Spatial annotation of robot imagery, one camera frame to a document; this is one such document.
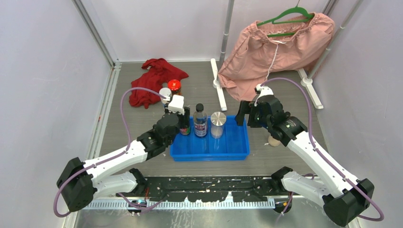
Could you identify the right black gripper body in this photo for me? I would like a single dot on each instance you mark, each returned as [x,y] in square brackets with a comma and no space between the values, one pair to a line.
[255,119]

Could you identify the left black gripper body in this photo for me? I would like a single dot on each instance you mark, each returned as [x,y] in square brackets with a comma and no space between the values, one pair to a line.
[183,120]

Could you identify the yellow cap sauce bottle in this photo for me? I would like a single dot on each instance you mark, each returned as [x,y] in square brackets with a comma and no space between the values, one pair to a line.
[185,129]

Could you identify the white lid sago jar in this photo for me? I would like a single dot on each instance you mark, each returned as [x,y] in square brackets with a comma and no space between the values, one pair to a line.
[166,95]

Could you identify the clear bottle black cap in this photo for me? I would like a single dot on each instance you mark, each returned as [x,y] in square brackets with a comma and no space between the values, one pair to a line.
[200,121]

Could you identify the blue plastic divided bin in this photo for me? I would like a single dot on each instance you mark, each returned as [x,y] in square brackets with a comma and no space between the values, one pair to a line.
[231,146]

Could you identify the silver lid grain jar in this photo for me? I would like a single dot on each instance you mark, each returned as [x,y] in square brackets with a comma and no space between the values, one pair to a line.
[218,120]

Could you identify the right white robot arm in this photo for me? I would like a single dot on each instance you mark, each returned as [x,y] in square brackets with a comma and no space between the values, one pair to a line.
[342,195]

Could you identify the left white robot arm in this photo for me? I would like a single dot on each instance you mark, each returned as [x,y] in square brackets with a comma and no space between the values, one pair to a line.
[83,181]

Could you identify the yellow lid grain jar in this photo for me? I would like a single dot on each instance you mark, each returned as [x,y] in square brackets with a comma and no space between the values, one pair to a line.
[273,142]

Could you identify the red lid chili jar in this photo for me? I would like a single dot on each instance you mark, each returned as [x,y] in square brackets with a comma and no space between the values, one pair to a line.
[175,87]

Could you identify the red cloth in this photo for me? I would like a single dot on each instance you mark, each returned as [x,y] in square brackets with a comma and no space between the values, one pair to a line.
[158,72]

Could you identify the pink shorts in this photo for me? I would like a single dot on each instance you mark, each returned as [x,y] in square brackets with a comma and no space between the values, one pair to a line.
[264,49]

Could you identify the white clothes rack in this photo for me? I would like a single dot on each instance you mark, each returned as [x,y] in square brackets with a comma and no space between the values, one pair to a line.
[306,76]

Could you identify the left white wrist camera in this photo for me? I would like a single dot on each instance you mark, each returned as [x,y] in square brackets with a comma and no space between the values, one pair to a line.
[174,104]

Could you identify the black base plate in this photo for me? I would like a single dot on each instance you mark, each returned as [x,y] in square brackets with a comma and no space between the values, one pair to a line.
[209,189]

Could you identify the white slotted cable duct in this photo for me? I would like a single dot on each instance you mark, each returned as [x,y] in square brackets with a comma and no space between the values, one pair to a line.
[228,203]

